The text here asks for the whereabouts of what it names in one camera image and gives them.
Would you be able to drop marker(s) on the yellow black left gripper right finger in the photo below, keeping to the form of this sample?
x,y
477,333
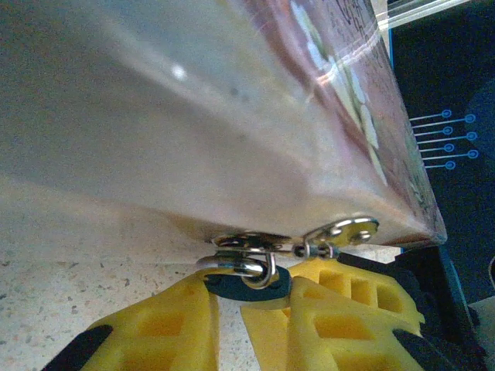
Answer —
x,y
340,348

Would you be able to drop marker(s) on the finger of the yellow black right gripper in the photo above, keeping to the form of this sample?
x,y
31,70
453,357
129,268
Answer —
x,y
437,309

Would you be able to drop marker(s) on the silver box hasp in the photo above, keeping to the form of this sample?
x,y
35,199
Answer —
x,y
348,231

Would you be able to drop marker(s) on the pink illustrated tin box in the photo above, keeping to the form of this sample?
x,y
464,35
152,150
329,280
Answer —
x,y
193,135

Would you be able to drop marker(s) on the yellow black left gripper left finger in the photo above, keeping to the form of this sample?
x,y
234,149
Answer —
x,y
154,340

